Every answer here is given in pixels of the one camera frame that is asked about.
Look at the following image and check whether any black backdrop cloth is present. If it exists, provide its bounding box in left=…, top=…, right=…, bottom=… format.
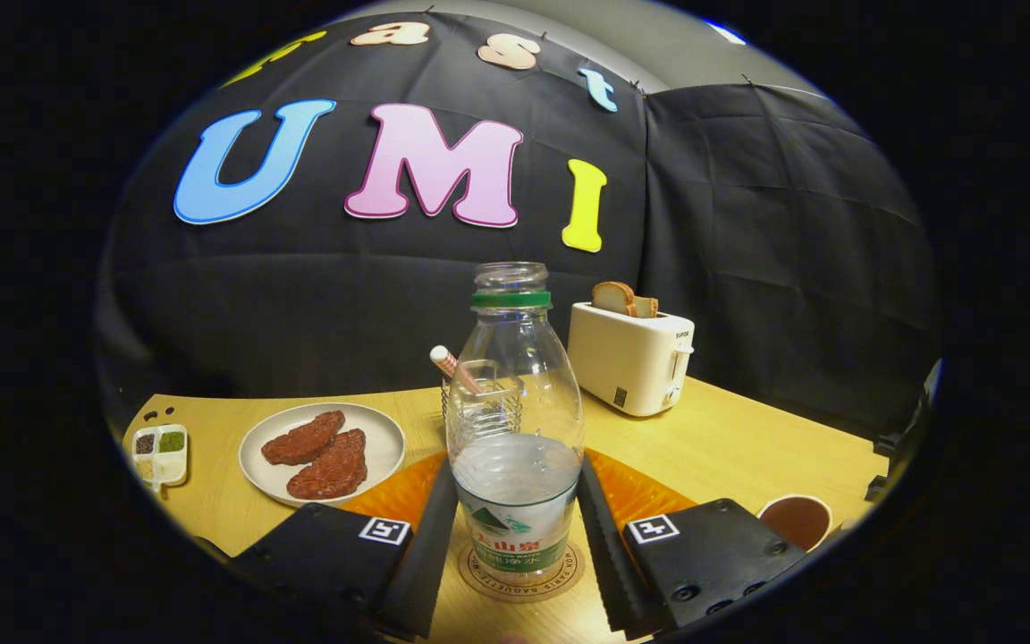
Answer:
left=95, top=9, right=941, bottom=439

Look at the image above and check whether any cream toaster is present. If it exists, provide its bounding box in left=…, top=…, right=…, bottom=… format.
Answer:
left=567, top=301, right=697, bottom=418

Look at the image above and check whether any wooden table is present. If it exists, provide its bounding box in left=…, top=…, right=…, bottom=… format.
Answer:
left=113, top=376, right=891, bottom=644

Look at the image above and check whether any cream cup with handle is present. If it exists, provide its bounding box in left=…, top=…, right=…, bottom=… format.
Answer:
left=756, top=494, right=834, bottom=553

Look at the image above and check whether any clear plastic juice bottle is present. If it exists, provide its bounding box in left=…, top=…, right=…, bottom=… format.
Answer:
left=445, top=261, right=586, bottom=587

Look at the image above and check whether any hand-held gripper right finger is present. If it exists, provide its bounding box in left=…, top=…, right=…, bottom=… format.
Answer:
left=578, top=447, right=809, bottom=641

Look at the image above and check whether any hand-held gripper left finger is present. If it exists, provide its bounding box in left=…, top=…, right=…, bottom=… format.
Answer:
left=229, top=450, right=460, bottom=641

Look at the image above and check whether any dark stand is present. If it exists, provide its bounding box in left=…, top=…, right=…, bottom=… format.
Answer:
left=864, top=358, right=943, bottom=504

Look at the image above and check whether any round cork coaster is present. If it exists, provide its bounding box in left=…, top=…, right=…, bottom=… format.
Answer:
left=457, top=537, right=586, bottom=604

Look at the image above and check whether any striped straw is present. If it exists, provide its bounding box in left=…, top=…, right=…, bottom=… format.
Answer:
left=430, top=345, right=485, bottom=395

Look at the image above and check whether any clear drinking glass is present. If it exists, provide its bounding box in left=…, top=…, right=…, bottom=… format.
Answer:
left=440, top=359, right=525, bottom=432

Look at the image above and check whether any white seasoning dish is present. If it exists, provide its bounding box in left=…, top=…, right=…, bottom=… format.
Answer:
left=131, top=423, right=189, bottom=488

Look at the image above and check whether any round cream plate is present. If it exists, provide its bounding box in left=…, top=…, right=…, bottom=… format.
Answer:
left=238, top=402, right=407, bottom=508

